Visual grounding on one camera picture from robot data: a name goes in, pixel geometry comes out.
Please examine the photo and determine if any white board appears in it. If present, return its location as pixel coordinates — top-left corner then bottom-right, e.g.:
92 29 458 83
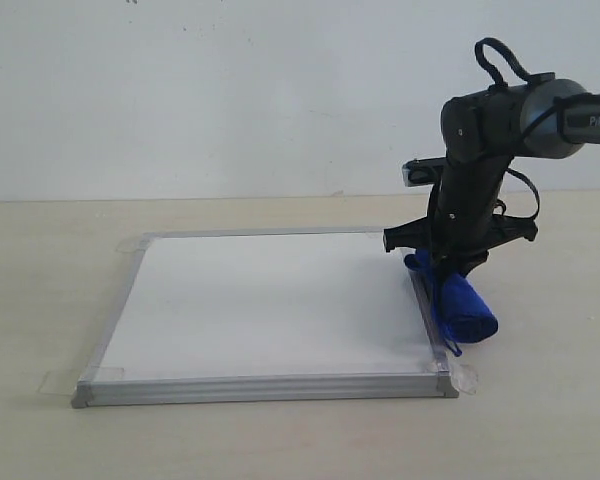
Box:
72 227 449 409

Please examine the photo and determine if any clear tape far left corner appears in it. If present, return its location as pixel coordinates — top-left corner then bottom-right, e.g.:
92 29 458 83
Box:
115 238 145 254

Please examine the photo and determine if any blue cloth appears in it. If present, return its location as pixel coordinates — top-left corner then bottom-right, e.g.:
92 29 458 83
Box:
404 249 499 357

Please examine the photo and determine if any clear tape corner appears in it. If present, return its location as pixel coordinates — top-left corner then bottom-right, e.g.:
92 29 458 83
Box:
437 362 479 398
115 238 145 254

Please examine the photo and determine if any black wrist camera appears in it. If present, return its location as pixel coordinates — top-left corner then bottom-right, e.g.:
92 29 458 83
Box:
401 157 446 187

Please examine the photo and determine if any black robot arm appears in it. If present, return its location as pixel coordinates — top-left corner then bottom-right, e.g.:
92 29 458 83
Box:
383 79 600 274

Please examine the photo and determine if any clear tape near right corner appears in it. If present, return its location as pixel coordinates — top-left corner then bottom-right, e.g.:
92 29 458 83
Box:
437 362 479 398

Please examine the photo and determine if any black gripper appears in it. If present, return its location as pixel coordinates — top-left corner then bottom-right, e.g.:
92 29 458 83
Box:
383 157 538 275

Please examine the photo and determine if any black cable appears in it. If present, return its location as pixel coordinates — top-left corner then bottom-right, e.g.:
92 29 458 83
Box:
426 37 599 269

